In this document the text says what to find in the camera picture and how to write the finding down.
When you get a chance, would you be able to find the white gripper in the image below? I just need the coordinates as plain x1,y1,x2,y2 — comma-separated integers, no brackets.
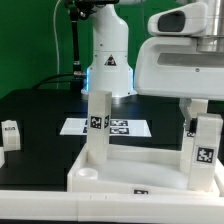
134,1,224,131

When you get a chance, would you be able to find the white desk tabletop tray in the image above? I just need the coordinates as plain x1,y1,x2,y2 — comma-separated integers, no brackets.
67,144,224,197

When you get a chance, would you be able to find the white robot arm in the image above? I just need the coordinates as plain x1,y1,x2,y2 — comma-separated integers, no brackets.
86,0,224,129

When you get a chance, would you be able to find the white marker sheet with tags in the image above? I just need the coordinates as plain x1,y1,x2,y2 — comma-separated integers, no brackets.
60,118,151,137

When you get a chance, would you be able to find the white front fence bar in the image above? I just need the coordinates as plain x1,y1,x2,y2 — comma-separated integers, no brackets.
0,191,224,224

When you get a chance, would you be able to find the white left fence piece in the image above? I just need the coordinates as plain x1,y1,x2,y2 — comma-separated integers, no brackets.
0,147,5,168

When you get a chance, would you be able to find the black cable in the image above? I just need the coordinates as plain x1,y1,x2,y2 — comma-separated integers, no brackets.
31,73,84,90

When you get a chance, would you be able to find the white cable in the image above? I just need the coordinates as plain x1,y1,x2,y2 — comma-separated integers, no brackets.
53,0,64,90

